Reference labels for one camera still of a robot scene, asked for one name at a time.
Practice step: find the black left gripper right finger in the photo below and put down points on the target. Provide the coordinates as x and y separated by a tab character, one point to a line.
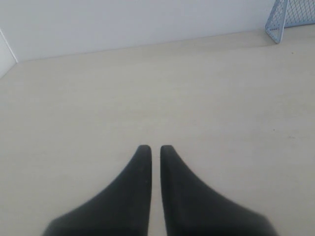
192	208

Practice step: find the light blue mini goal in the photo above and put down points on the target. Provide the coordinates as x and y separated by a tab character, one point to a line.
287	14

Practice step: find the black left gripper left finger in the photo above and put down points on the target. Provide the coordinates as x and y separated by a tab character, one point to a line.
121	209

